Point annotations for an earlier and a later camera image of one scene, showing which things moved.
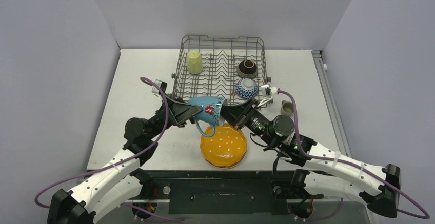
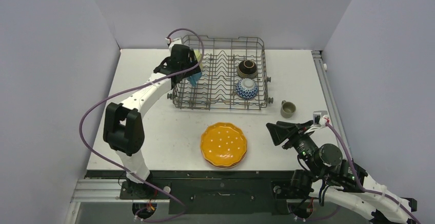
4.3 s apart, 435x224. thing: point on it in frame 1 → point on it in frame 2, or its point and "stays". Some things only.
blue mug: [211, 113] → [193, 78]
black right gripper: [245, 115] → [291, 135]
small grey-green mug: [287, 108] stays
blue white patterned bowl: [246, 88] stays
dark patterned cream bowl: [247, 69] stays
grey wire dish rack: [235, 68] stays
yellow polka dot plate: [226, 148] stays
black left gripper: [179, 112] → [191, 61]
